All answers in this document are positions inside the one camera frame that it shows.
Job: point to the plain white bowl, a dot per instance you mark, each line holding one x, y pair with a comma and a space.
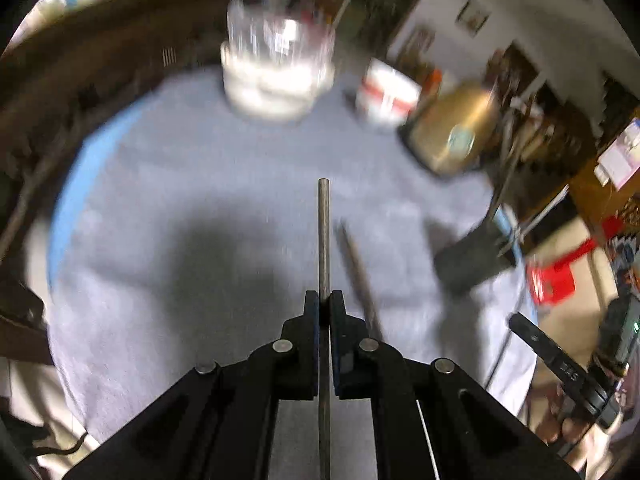
395, 71

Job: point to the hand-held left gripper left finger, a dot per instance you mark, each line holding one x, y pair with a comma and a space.
314, 320

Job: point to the red plastic stool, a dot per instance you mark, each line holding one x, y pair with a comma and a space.
550, 285

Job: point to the brown wooden chair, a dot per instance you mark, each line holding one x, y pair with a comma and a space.
416, 47

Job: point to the dark perforated metal utensil holder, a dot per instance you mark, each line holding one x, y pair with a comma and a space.
470, 260

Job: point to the gold electric kettle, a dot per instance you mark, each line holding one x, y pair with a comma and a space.
450, 130

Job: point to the framed wall picture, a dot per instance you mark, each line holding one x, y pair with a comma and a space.
472, 16

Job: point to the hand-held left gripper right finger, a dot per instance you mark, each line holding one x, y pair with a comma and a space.
336, 320

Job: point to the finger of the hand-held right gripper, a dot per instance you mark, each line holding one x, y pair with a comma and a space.
530, 332

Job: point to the person's right hand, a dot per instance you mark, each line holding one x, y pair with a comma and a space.
570, 430

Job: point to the dark carved wooden furniture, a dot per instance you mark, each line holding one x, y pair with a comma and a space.
100, 45

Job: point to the grey tablecloth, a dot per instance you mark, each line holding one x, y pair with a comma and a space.
200, 185

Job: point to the wall calendar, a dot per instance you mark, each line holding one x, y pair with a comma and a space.
620, 155

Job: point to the clear plastic-wrapped bowl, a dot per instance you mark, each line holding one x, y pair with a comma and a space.
280, 35

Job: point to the large white basin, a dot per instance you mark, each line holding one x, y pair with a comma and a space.
270, 95

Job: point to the blue table cover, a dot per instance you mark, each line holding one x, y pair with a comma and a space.
70, 200

